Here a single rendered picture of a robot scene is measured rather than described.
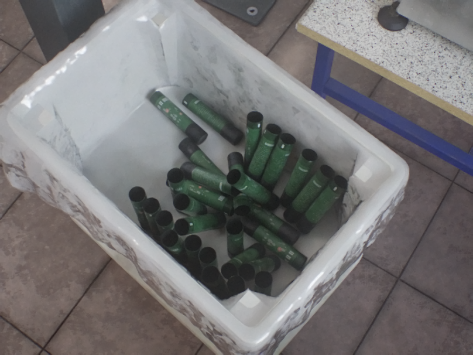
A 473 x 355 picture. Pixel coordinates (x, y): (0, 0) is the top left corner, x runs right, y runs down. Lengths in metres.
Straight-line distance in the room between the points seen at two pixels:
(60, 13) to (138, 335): 0.84
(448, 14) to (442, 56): 0.10
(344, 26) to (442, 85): 0.20
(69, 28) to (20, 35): 0.84
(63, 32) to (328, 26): 0.54
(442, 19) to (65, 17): 0.72
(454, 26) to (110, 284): 1.10
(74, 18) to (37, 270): 0.75
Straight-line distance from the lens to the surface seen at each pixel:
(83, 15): 1.41
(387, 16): 1.19
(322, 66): 1.43
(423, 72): 1.15
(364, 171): 1.13
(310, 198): 1.24
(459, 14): 1.10
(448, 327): 1.79
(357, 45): 1.16
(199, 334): 1.47
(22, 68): 2.14
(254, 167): 1.29
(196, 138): 1.36
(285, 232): 1.27
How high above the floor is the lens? 1.68
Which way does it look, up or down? 66 degrees down
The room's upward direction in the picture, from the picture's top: 2 degrees counter-clockwise
